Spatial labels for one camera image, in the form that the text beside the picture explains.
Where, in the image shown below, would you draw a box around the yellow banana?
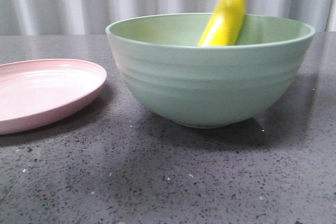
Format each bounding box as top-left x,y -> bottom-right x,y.
198,0 -> 246,47

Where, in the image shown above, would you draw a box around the green ribbed bowl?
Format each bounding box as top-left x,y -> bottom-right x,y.
106,13 -> 316,129

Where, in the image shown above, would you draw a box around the pink plate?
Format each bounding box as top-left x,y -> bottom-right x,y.
1,59 -> 107,135

